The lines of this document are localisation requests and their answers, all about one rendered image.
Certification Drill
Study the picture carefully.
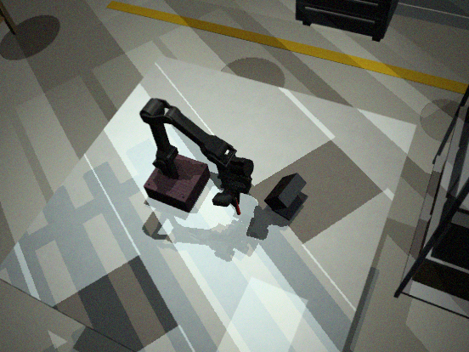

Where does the grey sloped panel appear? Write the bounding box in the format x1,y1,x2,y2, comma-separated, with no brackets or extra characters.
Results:
264,173,308,221

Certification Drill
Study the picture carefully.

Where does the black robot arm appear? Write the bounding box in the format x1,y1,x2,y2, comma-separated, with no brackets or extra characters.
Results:
139,98,254,194

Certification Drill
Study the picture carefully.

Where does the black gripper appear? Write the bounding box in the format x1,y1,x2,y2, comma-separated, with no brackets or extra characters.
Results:
212,173,240,207

